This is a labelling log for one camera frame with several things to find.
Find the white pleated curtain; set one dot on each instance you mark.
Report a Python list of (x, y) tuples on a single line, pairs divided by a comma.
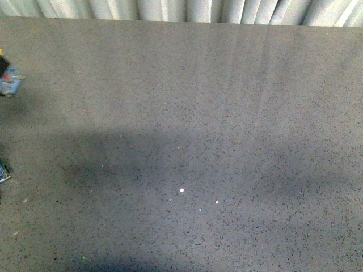
[(259, 12)]

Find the yellow mushroom push button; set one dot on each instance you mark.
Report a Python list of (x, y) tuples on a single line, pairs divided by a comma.
[(11, 78)]

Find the blue switch block at edge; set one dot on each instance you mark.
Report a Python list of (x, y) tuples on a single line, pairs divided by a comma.
[(4, 173)]

